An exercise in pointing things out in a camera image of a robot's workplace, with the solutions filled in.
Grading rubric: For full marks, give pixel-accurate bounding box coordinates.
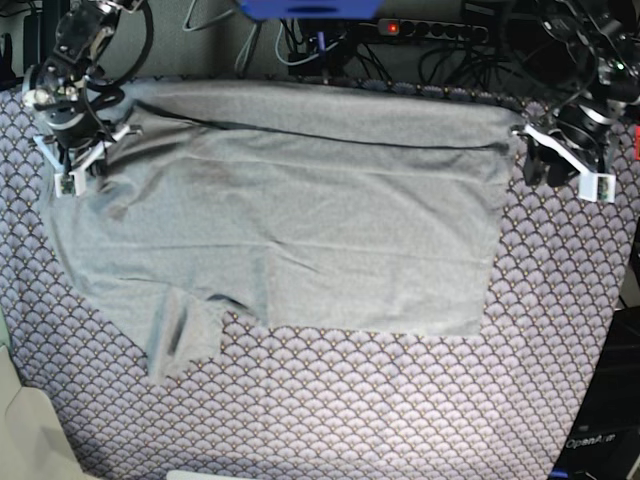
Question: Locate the light grey T-shirt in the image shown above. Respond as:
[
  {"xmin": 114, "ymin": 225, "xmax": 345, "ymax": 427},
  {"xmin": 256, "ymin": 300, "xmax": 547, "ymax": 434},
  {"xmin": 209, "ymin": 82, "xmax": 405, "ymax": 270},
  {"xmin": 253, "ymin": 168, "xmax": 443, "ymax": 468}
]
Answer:
[{"xmin": 39, "ymin": 82, "xmax": 519, "ymax": 383}]

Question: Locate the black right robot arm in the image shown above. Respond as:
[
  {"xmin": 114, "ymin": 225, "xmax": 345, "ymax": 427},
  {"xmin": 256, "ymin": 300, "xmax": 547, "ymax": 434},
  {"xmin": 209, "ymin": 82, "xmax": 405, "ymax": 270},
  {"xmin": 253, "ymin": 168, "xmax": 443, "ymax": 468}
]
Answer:
[{"xmin": 22, "ymin": 1, "xmax": 155, "ymax": 183}]

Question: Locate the black OpenArm box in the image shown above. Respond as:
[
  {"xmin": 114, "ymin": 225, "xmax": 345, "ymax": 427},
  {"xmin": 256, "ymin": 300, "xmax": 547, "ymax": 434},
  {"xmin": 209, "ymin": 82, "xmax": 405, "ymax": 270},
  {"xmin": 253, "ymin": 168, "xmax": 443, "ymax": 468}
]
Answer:
[{"xmin": 548, "ymin": 307, "xmax": 639, "ymax": 479}]

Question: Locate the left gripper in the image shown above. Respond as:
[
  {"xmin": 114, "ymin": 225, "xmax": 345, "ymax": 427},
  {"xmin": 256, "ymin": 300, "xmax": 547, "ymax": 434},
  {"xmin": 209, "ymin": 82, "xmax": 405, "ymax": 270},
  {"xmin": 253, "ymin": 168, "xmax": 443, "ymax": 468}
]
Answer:
[{"xmin": 522, "ymin": 99, "xmax": 625, "ymax": 188}]

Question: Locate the black power strip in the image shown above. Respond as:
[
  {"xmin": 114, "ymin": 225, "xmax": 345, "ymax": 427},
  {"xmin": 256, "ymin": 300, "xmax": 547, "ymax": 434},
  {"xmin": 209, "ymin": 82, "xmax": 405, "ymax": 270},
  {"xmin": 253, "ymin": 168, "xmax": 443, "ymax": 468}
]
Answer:
[{"xmin": 377, "ymin": 18, "xmax": 489, "ymax": 44}]

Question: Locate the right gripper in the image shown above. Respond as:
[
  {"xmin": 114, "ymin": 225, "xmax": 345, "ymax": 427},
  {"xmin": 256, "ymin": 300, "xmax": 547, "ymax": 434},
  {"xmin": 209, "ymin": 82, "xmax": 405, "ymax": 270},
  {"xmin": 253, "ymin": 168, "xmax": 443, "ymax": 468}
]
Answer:
[{"xmin": 22, "ymin": 65, "xmax": 123, "ymax": 178}]

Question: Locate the blue camera mount bracket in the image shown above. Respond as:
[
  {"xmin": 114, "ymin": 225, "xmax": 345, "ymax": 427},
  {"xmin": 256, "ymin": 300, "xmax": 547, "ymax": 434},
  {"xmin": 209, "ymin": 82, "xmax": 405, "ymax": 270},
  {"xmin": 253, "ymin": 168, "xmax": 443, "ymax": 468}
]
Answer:
[{"xmin": 240, "ymin": 0, "xmax": 382, "ymax": 20}]

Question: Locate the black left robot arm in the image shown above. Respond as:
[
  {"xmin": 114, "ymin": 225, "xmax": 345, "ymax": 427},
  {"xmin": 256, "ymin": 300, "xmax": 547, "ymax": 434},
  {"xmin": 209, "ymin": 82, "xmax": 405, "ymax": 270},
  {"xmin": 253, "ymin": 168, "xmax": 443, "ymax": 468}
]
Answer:
[{"xmin": 500, "ymin": 1, "xmax": 639, "ymax": 187}]

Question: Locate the fan-patterned table cloth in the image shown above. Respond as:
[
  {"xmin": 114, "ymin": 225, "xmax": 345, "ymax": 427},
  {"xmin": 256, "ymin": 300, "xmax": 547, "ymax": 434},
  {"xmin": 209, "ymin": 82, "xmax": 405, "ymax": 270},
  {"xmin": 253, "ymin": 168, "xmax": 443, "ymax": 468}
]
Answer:
[{"xmin": 1, "ymin": 92, "xmax": 639, "ymax": 479}]

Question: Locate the red clamp at right edge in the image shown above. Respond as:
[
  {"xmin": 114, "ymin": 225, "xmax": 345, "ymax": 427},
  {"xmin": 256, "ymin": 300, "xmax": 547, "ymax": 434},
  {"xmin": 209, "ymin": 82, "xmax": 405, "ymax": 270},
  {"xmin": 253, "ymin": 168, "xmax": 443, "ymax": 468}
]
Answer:
[{"xmin": 634, "ymin": 125, "xmax": 640, "ymax": 161}]

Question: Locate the red-tipped table clamp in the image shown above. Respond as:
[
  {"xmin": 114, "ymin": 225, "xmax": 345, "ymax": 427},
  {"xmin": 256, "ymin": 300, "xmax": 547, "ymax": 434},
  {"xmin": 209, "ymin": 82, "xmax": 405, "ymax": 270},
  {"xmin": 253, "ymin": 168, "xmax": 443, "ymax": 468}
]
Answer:
[{"xmin": 317, "ymin": 31, "xmax": 330, "ymax": 85}]

